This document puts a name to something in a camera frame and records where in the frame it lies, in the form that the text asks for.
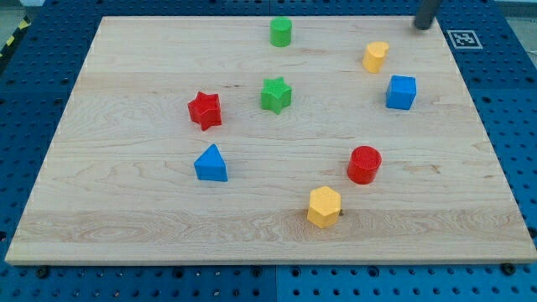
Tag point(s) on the yellow heart block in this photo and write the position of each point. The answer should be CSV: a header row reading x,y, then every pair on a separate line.
x,y
375,55

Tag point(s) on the blue cube block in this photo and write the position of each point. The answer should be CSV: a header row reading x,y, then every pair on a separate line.
x,y
401,92

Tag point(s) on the green star block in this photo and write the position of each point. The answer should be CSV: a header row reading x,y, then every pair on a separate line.
x,y
275,95

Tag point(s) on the blue triangle block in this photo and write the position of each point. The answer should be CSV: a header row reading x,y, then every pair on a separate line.
x,y
211,165

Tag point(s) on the red star block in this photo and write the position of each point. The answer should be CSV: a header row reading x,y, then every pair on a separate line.
x,y
205,110

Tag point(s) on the yellow hexagon block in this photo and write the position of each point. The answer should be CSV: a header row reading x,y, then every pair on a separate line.
x,y
324,207

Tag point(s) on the light wooden board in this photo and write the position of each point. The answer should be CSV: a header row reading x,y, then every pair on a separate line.
x,y
118,184

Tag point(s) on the red cylinder block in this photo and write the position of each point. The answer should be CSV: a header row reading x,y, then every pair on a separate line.
x,y
363,165

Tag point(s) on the green cylinder block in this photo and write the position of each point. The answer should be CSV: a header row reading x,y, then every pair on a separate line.
x,y
280,31

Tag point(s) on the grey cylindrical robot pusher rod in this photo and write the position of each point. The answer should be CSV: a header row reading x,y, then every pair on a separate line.
x,y
426,13

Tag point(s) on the white fiducial marker tag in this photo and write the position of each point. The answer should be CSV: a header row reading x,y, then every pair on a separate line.
x,y
464,39

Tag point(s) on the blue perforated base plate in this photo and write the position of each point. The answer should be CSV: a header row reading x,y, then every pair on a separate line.
x,y
42,71

